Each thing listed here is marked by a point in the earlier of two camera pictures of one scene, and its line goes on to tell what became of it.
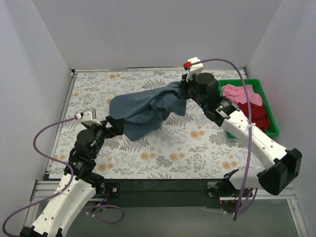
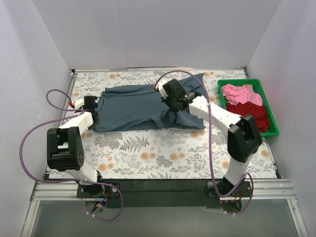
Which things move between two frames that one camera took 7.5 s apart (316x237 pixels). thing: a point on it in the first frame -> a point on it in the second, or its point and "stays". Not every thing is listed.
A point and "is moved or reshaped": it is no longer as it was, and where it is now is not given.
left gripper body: [106, 129] -> [96, 118]
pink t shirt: [236, 93] stays
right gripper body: [185, 89] -> [173, 105]
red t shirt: [258, 116] stays
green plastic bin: [273, 130] stays
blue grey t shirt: [144, 111] is moved or reshaped
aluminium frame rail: [45, 190] stays
